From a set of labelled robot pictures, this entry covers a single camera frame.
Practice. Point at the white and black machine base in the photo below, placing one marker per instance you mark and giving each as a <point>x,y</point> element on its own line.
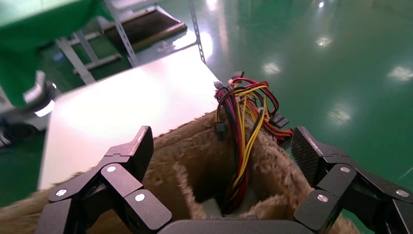
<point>35,103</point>

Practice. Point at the grey metal table leg frame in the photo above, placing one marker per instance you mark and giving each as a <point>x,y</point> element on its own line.
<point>80,55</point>

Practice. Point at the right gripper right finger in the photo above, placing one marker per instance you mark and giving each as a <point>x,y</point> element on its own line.
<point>335,181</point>

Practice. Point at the grey perforated metal shelf frame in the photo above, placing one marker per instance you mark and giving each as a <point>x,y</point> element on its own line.
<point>127,42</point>

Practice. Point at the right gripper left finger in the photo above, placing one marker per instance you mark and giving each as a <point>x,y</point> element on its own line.
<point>119,181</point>

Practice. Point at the green cloth covered table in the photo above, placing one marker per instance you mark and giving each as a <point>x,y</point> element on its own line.
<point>32,25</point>

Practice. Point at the brown wooden board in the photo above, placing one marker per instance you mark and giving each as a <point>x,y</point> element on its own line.
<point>145,27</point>

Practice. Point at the brown cardboard divider insert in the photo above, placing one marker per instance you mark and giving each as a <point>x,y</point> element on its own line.
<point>181,190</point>

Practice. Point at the brown frayed cardboard box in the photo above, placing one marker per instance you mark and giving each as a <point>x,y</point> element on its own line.
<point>190,151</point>

